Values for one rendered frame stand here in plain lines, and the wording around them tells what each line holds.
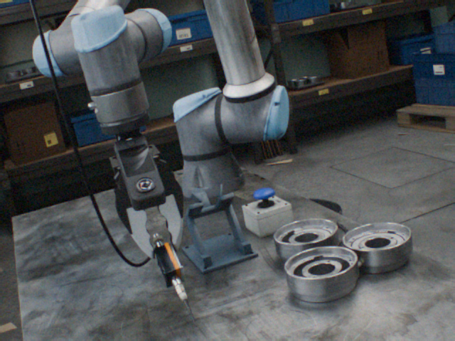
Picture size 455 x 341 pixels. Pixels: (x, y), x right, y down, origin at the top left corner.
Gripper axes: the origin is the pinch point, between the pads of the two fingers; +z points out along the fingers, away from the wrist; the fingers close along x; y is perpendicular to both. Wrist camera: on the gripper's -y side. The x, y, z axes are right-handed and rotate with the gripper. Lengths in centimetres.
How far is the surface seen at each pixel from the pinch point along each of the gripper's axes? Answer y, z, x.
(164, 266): -3.1, 1.3, 0.8
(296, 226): 7.1, 7.3, -23.1
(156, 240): 2.5, -0.5, 0.5
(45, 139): 340, 47, 34
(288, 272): -10.3, 5.0, -15.0
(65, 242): 41.0, 10.0, 16.8
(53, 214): 65, 11, 19
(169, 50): 343, 12, -67
